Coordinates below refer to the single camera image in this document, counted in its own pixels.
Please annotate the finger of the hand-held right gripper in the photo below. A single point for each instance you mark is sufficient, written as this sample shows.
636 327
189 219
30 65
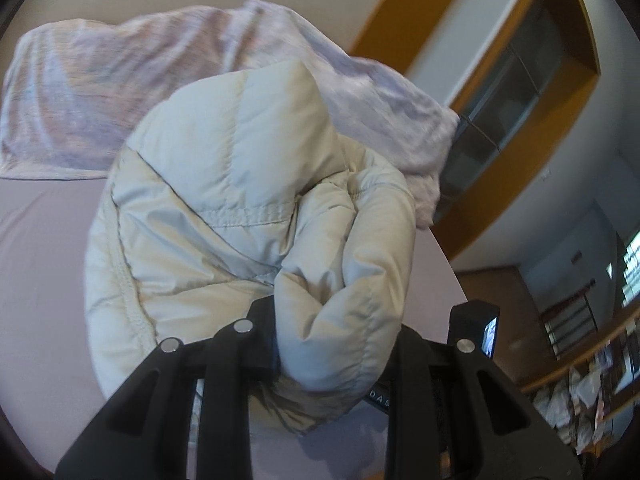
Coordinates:
470 320

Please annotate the bright window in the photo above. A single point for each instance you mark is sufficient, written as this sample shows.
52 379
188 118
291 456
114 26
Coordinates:
632 270

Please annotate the pink floral duvet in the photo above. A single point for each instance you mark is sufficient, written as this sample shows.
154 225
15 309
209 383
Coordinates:
100 85

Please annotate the frosted glass door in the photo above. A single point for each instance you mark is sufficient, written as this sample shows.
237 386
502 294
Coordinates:
505 100

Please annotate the cluttered wooden shelf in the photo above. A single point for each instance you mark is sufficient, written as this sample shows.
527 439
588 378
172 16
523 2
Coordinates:
580 395

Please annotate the wooden wall cabinet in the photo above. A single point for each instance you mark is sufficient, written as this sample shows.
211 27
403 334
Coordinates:
565 125

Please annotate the beige puffer jacket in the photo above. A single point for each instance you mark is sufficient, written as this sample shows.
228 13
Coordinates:
240 200

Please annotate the dark wooden railing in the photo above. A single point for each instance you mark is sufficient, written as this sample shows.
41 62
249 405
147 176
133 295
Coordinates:
570 325

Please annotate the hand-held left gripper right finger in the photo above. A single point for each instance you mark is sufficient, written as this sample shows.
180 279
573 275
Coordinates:
420 365

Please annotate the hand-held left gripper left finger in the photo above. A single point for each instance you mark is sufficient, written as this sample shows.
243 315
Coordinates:
225 360

